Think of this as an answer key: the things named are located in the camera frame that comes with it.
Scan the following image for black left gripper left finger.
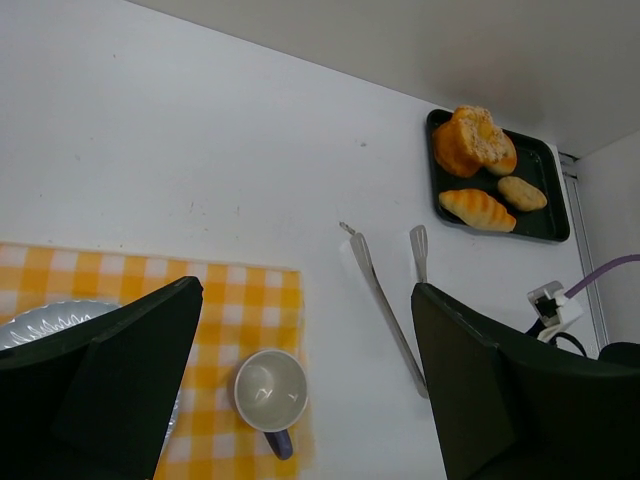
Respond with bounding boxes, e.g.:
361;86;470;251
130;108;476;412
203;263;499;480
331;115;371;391
1;276;203;479

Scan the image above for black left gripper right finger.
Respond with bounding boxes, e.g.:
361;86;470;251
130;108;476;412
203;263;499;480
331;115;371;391
411;283;639;479

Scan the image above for metal tongs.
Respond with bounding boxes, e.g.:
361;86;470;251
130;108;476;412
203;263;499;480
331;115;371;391
348;225;429;399

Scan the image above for oval brown bread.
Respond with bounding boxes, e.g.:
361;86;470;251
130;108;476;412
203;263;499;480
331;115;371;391
497;176;547;212

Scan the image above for striped croissant bread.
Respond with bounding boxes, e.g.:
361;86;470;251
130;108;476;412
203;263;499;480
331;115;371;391
438;189;516;233

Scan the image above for large orange sugared bread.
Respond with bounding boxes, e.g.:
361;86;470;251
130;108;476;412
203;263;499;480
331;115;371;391
432;105;506;178

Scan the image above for white plate with blue rim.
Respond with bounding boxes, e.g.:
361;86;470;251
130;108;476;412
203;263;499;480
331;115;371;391
1;300;179;450

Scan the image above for yellow white checkered cloth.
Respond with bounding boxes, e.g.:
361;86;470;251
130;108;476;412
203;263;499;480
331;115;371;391
1;243;315;479

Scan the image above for purple mug white inside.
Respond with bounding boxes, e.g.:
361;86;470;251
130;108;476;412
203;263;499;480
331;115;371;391
229;349;309;461

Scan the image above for small screw on table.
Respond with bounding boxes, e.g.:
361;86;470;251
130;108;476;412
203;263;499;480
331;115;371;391
339;221;356;235

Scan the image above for black baking tray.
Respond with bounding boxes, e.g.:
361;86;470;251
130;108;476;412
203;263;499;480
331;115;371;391
425;105;570;242

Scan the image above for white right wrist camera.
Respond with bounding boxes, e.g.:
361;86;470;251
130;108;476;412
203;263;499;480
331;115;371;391
526;280;584;343

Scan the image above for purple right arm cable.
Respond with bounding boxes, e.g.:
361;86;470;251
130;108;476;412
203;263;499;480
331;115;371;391
564;253;640;301

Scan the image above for aluminium rail frame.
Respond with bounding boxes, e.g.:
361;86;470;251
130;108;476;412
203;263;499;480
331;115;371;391
559;152;608;353

